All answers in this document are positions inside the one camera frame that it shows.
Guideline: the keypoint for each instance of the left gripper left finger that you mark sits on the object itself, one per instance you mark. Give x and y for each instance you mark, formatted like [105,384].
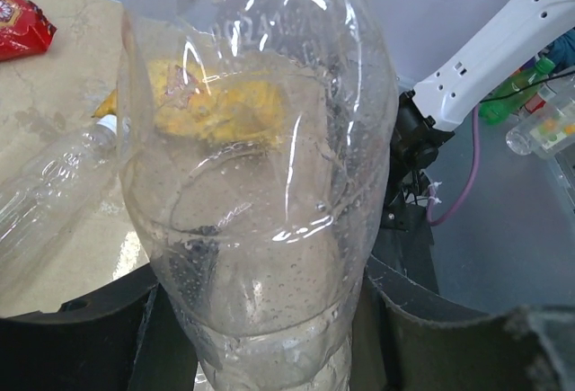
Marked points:
[123,336]

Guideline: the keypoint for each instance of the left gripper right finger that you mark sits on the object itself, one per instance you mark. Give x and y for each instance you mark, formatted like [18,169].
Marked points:
[430,343]

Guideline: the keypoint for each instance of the clear bottle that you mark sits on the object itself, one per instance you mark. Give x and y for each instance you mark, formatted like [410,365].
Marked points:
[50,191]
[261,248]

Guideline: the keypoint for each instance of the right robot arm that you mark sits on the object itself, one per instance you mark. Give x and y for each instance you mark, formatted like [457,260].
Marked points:
[430,112]

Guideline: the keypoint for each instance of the clear bottle background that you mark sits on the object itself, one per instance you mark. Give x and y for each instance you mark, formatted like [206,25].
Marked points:
[548,130]

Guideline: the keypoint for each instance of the yellow chips bag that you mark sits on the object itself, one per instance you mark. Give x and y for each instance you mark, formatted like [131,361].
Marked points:
[215,108]

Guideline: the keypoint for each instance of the red snack bag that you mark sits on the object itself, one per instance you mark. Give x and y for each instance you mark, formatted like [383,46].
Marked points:
[24,30]

